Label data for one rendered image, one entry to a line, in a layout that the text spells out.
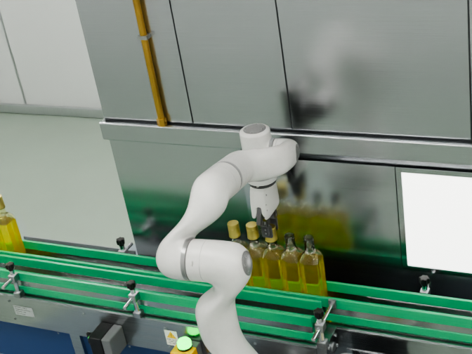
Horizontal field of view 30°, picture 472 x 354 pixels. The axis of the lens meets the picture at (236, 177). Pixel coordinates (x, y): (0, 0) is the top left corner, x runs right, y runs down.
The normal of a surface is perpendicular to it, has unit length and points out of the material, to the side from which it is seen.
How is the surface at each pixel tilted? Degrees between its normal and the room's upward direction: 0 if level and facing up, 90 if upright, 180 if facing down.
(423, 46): 90
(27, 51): 90
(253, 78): 90
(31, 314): 90
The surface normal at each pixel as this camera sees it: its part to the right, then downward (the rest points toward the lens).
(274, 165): 0.47, 0.22
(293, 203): -0.40, 0.49
